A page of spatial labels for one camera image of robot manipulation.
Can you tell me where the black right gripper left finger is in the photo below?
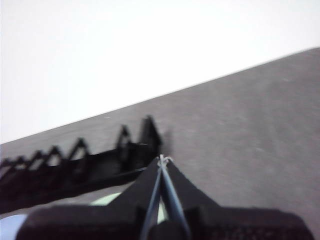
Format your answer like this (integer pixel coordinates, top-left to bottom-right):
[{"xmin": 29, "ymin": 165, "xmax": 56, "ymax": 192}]
[{"xmin": 16, "ymin": 156, "xmax": 163, "ymax": 240}]

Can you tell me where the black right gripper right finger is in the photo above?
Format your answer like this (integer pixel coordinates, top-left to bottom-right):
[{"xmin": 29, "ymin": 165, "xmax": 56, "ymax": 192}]
[{"xmin": 162, "ymin": 157, "xmax": 316, "ymax": 240}]

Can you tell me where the pale green plate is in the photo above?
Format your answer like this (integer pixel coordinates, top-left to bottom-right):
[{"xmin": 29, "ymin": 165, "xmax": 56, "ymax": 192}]
[{"xmin": 88, "ymin": 191, "xmax": 169, "ymax": 223}]

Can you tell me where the light blue plate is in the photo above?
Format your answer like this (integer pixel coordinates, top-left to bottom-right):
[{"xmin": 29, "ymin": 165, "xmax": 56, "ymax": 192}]
[{"xmin": 0, "ymin": 213, "xmax": 29, "ymax": 240}]

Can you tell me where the black plastic plate rack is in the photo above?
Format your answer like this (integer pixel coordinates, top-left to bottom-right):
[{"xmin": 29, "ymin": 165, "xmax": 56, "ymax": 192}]
[{"xmin": 0, "ymin": 114, "xmax": 164, "ymax": 209}]

